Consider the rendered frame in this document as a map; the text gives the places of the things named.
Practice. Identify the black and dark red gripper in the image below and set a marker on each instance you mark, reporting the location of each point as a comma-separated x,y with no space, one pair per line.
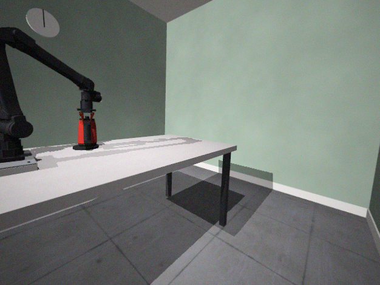
86,106

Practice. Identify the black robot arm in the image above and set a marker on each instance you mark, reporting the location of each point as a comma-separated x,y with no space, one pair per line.
17,127

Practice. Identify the black round disk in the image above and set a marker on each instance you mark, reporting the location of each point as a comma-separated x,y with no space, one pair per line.
85,147

